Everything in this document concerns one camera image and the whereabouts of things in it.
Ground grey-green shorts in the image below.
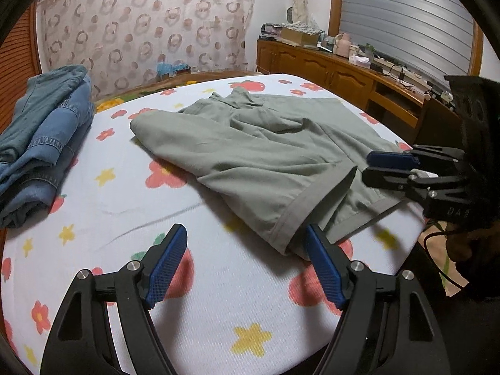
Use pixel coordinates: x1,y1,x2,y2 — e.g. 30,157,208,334
131,88,402,256

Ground brown wooden sideboard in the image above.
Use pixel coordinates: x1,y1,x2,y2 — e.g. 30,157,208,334
257,40,463,148

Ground grey window shutter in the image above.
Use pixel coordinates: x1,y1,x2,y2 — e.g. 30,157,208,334
340,0,474,85

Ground pink tissue pack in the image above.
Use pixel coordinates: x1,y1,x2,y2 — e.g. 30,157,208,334
348,54,370,69

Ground pink kettle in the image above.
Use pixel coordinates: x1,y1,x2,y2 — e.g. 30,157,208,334
333,32,351,58

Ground white floral folding board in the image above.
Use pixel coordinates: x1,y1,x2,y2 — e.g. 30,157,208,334
0,73,427,375

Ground cardboard box on sideboard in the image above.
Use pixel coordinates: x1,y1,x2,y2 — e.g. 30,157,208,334
280,28,319,47

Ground folded blue denim jeans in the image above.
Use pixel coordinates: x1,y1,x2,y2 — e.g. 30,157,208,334
1,65,95,228

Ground floral brown bed blanket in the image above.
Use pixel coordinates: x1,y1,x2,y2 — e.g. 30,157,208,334
96,70,260,113

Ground blue toy on bed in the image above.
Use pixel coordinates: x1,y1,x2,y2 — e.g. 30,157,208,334
156,61,192,80

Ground patterned lace curtain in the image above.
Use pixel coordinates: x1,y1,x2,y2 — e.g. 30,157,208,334
37,0,254,100

